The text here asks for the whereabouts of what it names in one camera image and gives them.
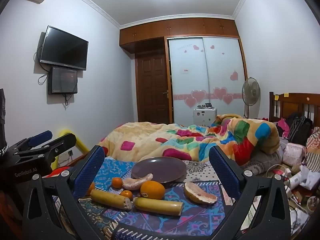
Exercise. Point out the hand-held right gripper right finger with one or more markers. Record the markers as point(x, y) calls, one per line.
point(225, 173)

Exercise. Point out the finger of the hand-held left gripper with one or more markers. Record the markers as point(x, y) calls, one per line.
point(41, 136)
point(62, 141)

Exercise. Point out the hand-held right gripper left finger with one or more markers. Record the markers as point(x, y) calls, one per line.
point(87, 173)

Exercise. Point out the large plain orange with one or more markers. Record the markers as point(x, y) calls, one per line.
point(92, 188)

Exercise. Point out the small tangerine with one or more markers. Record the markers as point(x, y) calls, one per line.
point(116, 182)
point(126, 194)

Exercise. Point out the pomelo wedge with rind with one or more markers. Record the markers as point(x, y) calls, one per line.
point(197, 192)

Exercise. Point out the cut yellow banana piece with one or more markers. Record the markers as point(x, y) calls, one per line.
point(110, 199)
point(157, 205)

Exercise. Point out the peeled pomelo segment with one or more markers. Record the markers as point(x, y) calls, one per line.
point(136, 182)

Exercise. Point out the large orange with sticker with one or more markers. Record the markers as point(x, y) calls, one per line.
point(153, 189)

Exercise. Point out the yellow foam tube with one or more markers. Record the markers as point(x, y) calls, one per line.
point(82, 143)

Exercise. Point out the red cloth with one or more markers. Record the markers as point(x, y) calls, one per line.
point(56, 171)

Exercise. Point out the grey pillow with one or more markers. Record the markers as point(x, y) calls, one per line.
point(267, 161)

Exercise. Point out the small white appliance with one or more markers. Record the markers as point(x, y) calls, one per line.
point(203, 116)

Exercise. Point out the white bottle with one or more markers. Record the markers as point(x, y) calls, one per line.
point(295, 178)

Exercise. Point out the colourful patchwork blanket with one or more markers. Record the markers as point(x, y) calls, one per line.
point(150, 137)

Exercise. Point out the pink patterned bag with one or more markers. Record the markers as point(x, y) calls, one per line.
point(295, 153)

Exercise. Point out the pink cloth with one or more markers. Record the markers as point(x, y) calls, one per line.
point(283, 126)

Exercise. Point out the blue patterned bedsheet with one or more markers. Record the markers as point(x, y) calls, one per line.
point(150, 220)

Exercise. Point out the white plastic bag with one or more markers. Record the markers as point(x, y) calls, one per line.
point(310, 176)

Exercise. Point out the black bag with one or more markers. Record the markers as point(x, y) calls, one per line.
point(300, 130)

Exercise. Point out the standing electric fan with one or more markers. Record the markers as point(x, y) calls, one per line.
point(251, 90)

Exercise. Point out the striped cloth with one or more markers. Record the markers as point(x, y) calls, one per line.
point(313, 147)

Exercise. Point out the heart-decorated sliding wardrobe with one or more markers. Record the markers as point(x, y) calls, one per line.
point(207, 80)

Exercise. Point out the wooden bed headboard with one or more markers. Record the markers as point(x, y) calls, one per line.
point(297, 100)

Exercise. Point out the brown wooden door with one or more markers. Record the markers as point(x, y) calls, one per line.
point(152, 87)

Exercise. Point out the wooden overhead cabinet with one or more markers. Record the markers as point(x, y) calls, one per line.
point(175, 27)

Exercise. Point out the wooden bed side rail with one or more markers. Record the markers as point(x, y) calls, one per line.
point(78, 158)

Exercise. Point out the small black wall monitor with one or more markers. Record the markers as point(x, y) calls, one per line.
point(63, 80)

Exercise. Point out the black wall television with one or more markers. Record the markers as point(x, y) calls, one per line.
point(63, 47)

